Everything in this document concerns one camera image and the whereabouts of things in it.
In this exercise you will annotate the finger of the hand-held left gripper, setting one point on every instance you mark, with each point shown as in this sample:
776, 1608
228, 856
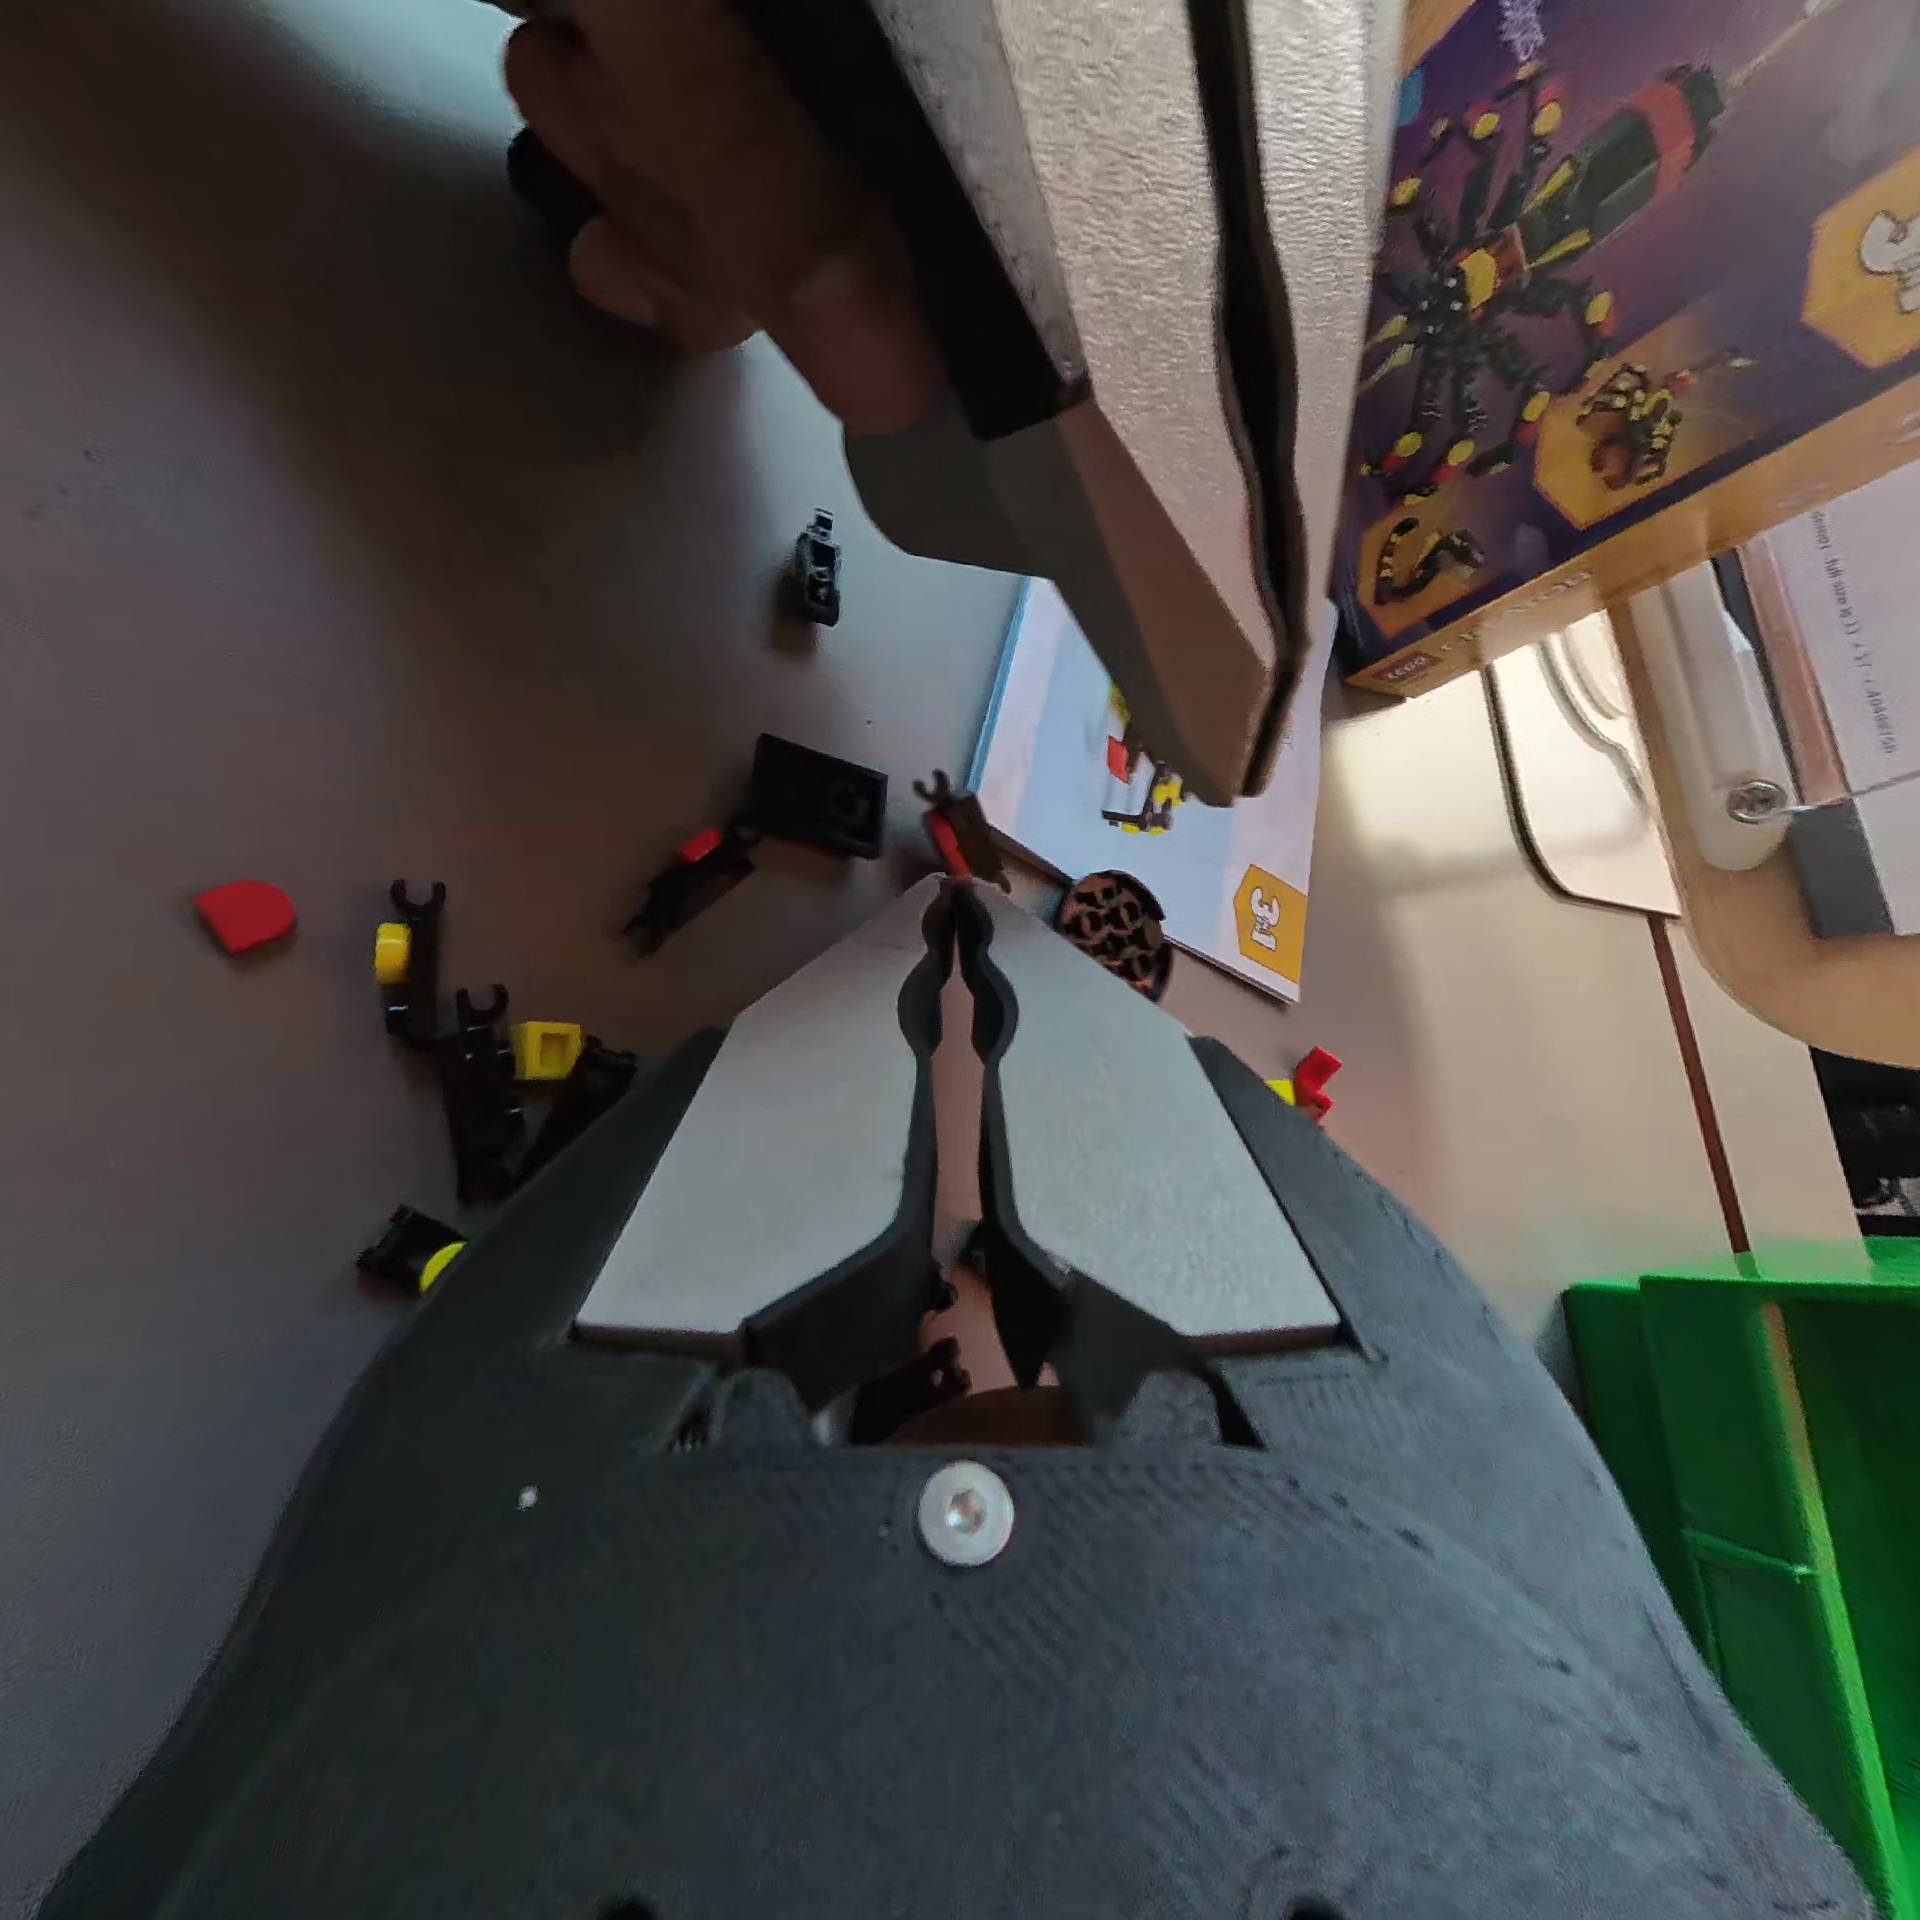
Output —
1141, 301
1336, 241

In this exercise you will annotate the pile of lego pieces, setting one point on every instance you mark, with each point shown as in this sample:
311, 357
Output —
816, 796

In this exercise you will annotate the person's left hand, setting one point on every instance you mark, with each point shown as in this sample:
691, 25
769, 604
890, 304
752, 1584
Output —
691, 182

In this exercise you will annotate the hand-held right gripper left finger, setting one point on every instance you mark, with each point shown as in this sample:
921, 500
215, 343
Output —
767, 1188

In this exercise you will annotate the open spider instruction booklet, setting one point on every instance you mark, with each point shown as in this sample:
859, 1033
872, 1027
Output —
1051, 721

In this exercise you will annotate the purple lego set box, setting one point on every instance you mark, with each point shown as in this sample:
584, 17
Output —
1592, 271

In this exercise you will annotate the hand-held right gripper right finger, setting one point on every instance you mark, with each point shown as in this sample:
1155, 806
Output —
1155, 1188

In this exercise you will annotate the green plastic bin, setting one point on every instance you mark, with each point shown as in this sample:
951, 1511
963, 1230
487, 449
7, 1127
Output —
1772, 1533

